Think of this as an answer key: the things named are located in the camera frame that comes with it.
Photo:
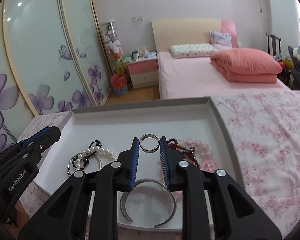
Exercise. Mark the pink floral tablecloth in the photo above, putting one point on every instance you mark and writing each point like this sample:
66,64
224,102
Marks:
254,137

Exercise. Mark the white wall socket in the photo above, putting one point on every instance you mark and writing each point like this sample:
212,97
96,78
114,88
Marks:
138,18

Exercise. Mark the small lilac pillow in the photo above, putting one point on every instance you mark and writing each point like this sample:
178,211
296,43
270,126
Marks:
221,40

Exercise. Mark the folded coral duvet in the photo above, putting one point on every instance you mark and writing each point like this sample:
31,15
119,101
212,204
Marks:
246,65

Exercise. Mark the dark wooden chair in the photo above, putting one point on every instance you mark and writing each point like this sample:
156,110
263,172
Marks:
273,44

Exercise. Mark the floral sliding wardrobe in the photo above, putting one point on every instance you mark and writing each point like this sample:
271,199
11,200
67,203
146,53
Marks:
51,61

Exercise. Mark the pink bed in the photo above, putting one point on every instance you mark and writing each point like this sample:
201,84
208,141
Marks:
196,77

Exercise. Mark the red waste bin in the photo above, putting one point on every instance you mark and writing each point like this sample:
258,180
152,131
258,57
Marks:
119,84

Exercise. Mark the thin silver bangle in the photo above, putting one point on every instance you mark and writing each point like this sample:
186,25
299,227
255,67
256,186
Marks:
80,162

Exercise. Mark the grey cardboard tray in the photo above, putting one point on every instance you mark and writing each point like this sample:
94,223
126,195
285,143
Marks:
150,207

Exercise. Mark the plush toy display tube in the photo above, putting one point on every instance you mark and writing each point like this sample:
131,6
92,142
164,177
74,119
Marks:
113,47

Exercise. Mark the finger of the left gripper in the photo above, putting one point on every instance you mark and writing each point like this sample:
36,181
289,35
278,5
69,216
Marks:
15,148
43,139

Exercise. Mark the white floral pillow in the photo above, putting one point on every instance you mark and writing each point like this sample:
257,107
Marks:
192,50

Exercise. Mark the pink white nightstand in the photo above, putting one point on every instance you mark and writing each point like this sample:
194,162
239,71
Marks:
143,73

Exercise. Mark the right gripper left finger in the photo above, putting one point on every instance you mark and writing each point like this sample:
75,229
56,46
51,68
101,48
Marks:
129,164

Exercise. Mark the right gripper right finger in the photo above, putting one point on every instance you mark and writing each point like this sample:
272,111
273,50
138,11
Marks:
170,159

